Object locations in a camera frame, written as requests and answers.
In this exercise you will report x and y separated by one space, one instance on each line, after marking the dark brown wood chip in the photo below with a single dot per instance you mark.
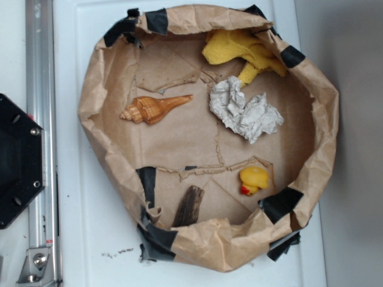
188 210

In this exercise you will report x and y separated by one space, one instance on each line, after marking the brown paper bag tray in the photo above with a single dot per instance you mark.
159 54

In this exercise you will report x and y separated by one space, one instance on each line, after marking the crumpled white paper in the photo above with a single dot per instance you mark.
247 119

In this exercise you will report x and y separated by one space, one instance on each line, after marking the orange conch seashell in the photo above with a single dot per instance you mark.
150 110

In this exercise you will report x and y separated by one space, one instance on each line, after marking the yellow rubber duck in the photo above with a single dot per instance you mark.
253 178

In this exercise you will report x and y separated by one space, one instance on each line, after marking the yellow towel cloth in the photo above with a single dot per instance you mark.
225 45

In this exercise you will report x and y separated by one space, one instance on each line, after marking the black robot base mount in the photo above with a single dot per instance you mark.
21 161

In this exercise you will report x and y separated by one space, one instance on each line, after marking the aluminium extrusion rail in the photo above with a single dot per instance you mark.
40 96

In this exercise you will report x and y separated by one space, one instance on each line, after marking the metal corner bracket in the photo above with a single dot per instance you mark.
37 269

